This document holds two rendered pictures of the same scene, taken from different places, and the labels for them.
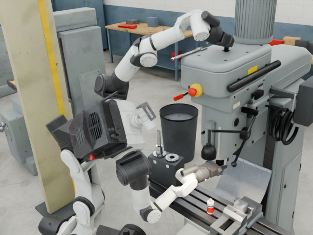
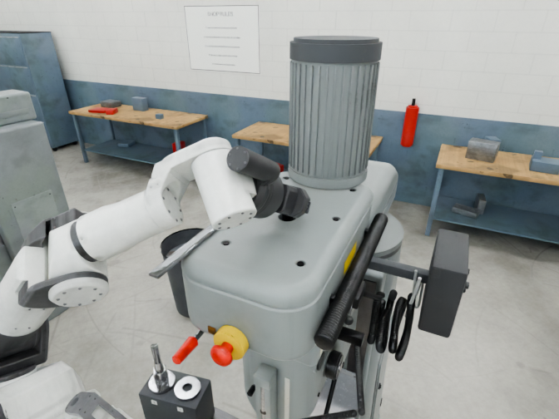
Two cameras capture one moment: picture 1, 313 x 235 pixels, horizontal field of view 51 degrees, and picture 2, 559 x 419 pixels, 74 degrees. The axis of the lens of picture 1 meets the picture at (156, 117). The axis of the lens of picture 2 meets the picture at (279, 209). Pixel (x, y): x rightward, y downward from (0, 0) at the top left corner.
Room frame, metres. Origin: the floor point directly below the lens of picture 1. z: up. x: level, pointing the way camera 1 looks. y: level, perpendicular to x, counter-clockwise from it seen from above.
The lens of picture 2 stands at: (0.91, -0.11, 2.25)
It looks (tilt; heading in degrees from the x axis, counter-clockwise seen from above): 28 degrees down; 340
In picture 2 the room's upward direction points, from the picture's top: straight up
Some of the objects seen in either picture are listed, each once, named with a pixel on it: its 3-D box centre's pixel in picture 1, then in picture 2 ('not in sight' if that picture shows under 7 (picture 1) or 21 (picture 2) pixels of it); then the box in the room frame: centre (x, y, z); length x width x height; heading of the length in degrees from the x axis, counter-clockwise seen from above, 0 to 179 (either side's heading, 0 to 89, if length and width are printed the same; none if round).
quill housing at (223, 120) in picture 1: (222, 127); (286, 358); (1.53, -0.35, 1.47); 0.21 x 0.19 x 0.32; 45
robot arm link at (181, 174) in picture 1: (189, 175); not in sight; (1.43, -0.16, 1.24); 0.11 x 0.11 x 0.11; 30
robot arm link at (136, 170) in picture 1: (134, 174); not in sight; (1.26, 0.11, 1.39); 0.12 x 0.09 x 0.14; 122
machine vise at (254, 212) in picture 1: (236, 217); not in sight; (1.40, -0.43, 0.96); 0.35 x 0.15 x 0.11; 133
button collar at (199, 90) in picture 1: (196, 90); (230, 342); (1.36, -0.18, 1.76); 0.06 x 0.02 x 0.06; 45
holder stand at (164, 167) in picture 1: (166, 167); (178, 401); (1.84, -0.05, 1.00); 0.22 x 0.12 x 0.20; 55
